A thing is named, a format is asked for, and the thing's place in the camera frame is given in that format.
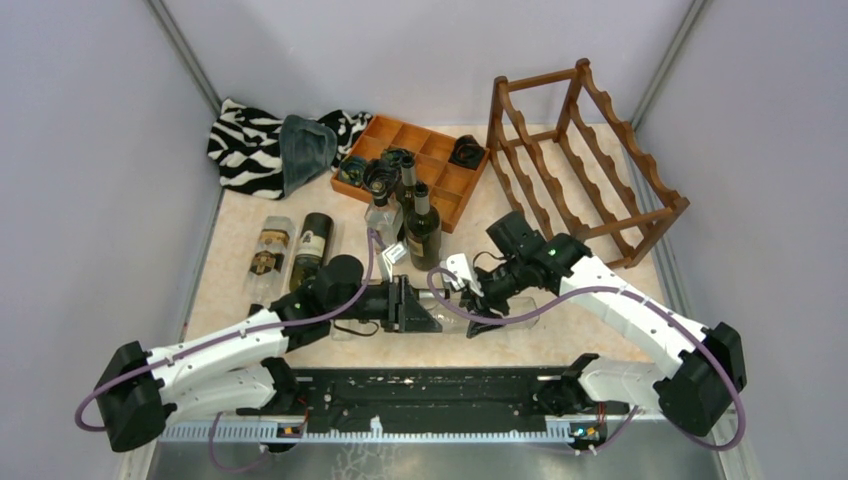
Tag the dark wine bottle lying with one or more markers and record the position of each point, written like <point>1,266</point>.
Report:
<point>311,249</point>

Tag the standing dark wine bottle back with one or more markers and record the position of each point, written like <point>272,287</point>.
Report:
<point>405,191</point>

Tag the zebra striped cloth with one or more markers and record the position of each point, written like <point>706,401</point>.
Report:
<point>244,144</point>

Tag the standing dark wine bottle front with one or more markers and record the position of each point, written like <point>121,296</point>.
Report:
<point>423,230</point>

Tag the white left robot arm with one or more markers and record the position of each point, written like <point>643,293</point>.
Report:
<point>240,367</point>

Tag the clear liquor bottle gold label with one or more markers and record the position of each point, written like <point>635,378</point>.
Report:
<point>265,276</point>

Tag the standing clear bottle black cap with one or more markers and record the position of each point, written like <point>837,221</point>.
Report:
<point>384,215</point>

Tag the standing dark wine bottle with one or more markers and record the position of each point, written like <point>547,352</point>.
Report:
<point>423,230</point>
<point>405,191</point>

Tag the black rolled item right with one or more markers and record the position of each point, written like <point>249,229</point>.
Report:
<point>467,152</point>

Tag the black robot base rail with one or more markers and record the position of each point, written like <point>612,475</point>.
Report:
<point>443,405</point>

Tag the small clear glass bottle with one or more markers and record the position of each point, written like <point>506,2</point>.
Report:
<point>345,330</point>

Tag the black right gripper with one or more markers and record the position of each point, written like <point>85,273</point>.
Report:
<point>480,306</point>

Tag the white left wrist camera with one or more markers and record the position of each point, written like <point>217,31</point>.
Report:
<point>395,254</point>

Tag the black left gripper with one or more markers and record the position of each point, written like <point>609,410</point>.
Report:
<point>406,311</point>

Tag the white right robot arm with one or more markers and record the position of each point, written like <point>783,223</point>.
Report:
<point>694,372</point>

